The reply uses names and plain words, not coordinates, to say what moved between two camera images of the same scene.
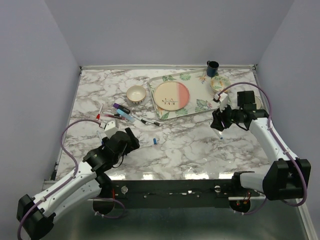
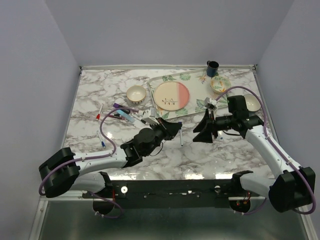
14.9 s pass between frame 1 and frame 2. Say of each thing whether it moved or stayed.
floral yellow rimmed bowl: stayed
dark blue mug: stayed
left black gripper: moved
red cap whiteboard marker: stayed
